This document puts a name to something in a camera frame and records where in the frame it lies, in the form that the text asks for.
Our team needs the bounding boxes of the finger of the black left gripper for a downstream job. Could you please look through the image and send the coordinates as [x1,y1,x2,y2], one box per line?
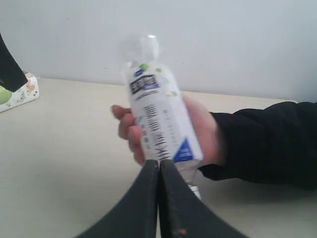
[0,36,27,91]

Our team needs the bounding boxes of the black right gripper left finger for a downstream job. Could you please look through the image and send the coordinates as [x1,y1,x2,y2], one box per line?
[78,160,159,238]

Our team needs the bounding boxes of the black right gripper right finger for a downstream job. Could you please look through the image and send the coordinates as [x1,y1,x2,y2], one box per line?
[158,160,246,238]

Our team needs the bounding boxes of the white blue label bottle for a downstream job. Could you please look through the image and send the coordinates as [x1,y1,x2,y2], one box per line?
[120,34,203,198]

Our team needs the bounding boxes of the black sleeved forearm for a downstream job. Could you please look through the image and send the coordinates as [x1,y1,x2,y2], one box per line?
[200,102,317,189]

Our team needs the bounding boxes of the green apple label bottle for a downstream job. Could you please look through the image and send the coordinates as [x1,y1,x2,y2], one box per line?
[0,71,40,112]

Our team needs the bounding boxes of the person's open hand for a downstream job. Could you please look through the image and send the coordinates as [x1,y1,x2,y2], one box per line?
[110,94,227,167]

